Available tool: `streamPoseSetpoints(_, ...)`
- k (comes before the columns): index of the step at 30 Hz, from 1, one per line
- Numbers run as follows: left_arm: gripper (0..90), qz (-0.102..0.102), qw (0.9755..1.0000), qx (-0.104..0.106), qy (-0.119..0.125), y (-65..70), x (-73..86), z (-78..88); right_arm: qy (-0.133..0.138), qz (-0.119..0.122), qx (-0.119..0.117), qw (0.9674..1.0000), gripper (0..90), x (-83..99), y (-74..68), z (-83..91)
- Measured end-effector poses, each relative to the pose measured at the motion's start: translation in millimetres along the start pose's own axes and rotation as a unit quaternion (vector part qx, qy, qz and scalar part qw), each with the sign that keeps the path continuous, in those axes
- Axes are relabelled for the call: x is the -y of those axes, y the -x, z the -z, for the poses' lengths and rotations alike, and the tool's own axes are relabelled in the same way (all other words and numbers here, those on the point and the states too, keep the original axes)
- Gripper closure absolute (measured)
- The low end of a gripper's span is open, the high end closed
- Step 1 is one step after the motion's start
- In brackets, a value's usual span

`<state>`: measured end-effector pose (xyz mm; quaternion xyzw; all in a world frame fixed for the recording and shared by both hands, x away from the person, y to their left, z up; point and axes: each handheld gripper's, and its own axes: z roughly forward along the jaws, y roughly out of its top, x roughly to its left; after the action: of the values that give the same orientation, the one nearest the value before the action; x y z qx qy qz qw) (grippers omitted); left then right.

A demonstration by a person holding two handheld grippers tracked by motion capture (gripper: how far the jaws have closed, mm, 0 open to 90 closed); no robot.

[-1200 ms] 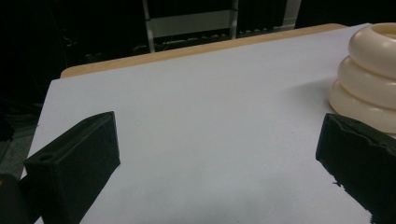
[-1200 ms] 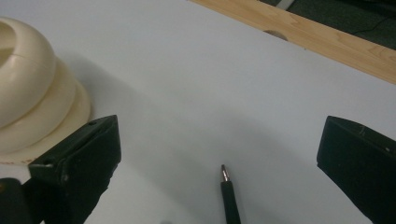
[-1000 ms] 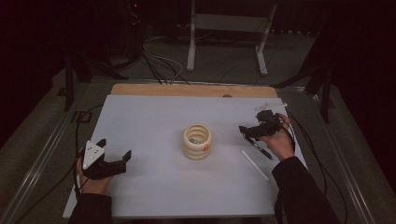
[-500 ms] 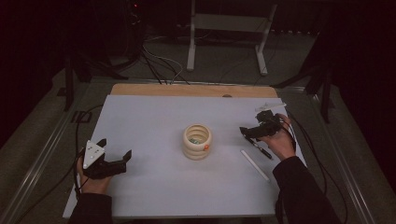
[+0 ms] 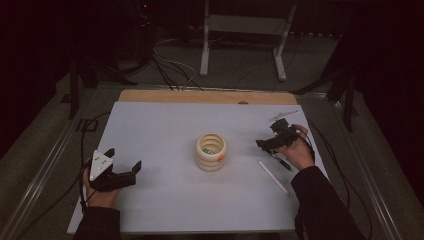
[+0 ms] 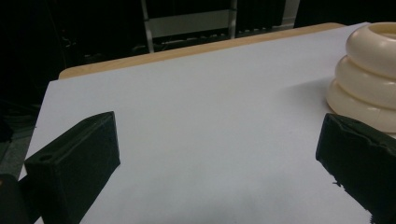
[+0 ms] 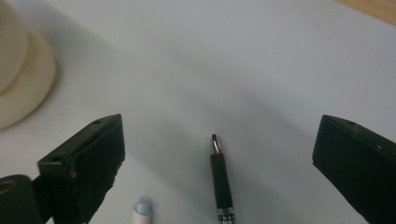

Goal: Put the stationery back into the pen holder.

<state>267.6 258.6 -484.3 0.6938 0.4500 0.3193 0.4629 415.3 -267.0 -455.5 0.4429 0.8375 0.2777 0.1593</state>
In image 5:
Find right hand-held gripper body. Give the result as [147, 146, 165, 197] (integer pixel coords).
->
[268, 110, 300, 150]

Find white metal stand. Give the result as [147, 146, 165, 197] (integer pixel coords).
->
[199, 0, 298, 82]

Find cream ribbed pen holder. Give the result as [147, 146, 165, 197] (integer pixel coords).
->
[195, 132, 228, 173]

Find white pen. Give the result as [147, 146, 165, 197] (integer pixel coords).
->
[257, 160, 290, 197]

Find black stand with feet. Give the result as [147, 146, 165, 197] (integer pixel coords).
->
[289, 66, 360, 133]

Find white board sheet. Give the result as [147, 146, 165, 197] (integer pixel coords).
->
[66, 101, 348, 234]

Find black pen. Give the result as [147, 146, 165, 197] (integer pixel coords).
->
[270, 151, 293, 172]

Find metal floor rail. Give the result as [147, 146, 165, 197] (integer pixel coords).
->
[0, 87, 101, 240]
[296, 91, 403, 240]

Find person's left hand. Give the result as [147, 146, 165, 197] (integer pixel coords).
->
[82, 165, 122, 210]

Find black tripod stand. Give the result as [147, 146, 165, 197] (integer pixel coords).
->
[61, 56, 138, 120]

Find black floor cables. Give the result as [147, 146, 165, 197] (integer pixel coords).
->
[149, 49, 204, 92]

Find hand-held gripper cable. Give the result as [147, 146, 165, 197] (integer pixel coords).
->
[296, 118, 373, 240]
[16, 112, 112, 240]

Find left hand-held gripper cable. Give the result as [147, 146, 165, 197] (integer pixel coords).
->
[16, 112, 112, 240]

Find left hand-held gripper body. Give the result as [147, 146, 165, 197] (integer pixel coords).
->
[88, 149, 138, 193]

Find right hand-held gripper cable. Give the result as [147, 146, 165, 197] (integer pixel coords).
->
[296, 118, 373, 240]

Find white floor cable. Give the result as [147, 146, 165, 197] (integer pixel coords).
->
[153, 49, 198, 91]

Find person's right hand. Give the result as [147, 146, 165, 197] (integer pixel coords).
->
[275, 124, 316, 172]

